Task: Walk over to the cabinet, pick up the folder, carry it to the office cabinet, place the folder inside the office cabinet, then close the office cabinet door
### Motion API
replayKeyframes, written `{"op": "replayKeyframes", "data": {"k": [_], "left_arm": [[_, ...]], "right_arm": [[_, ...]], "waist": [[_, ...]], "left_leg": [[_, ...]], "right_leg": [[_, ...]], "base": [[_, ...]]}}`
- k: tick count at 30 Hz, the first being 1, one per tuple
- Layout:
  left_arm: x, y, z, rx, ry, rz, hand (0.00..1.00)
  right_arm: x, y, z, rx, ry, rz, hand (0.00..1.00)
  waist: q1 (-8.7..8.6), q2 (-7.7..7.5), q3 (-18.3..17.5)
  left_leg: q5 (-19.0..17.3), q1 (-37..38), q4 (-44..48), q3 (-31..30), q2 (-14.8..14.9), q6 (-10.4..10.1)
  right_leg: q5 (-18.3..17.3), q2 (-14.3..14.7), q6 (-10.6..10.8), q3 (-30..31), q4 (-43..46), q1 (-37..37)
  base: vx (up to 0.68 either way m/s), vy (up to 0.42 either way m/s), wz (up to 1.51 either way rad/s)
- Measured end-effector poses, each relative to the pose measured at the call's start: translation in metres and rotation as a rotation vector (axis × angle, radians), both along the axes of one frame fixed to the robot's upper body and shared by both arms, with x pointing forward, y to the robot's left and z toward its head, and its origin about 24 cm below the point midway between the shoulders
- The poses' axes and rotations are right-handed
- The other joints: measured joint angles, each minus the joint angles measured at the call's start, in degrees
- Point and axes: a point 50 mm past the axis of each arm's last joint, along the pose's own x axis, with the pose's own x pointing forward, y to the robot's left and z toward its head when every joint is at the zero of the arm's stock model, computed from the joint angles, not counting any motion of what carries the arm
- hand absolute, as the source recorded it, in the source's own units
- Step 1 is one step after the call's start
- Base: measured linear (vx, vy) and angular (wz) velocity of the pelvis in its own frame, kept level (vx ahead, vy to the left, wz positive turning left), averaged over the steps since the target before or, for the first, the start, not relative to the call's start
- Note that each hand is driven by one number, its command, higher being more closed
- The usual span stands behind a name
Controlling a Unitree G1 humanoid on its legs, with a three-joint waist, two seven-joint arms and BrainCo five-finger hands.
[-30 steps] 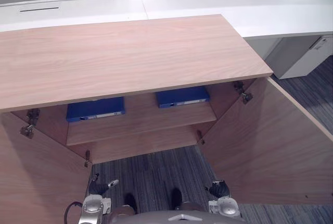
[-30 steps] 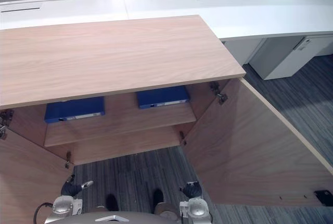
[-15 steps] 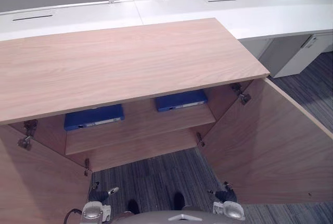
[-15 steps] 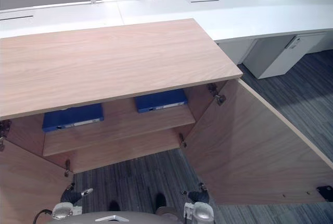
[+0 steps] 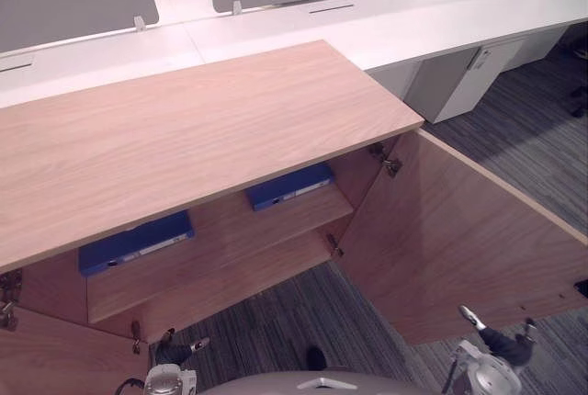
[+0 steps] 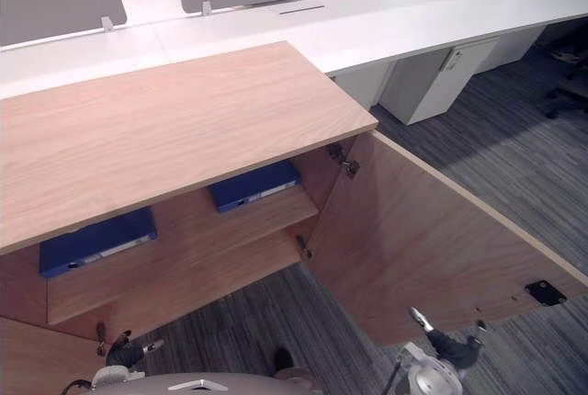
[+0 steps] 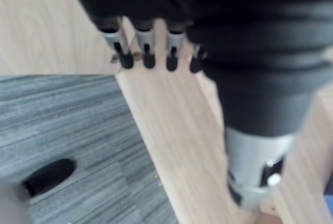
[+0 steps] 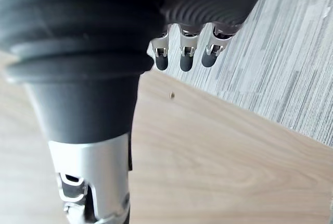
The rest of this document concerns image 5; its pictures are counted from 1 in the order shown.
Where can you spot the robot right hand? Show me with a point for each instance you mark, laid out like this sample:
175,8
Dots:
505,344

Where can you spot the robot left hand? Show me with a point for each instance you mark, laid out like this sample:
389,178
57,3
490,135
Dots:
172,351

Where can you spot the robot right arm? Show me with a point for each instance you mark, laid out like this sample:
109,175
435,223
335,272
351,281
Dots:
487,374

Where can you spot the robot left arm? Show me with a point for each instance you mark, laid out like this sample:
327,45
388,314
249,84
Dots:
167,381

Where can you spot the metal cabinet door hinge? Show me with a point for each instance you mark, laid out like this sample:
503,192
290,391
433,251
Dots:
334,245
388,163
8,298
136,337

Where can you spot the wooden cabinet shelf board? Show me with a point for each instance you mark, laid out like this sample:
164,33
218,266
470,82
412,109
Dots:
239,239

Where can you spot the wooden office cabinet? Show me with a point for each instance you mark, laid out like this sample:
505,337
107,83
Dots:
184,128

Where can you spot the long white office desk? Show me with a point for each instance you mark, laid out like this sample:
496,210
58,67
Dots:
413,18

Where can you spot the robot dark foot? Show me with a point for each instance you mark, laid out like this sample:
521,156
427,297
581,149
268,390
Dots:
316,358

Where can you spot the robot grey torso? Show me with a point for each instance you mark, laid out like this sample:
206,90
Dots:
321,383

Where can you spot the white desk pedestal cabinet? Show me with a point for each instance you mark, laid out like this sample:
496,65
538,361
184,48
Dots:
459,82

